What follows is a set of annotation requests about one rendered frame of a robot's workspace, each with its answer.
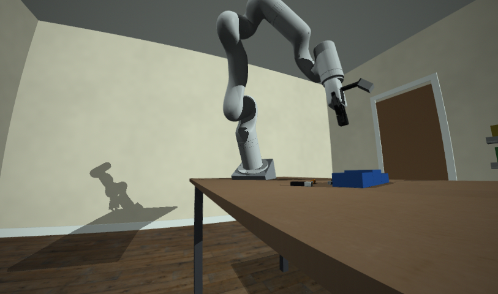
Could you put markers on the blue open-top bin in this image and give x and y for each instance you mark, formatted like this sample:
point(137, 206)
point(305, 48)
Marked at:
point(359, 178)

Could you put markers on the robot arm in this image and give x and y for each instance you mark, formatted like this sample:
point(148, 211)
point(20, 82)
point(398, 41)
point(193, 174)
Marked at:
point(243, 108)

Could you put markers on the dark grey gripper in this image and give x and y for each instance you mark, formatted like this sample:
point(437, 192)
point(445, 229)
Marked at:
point(334, 92)

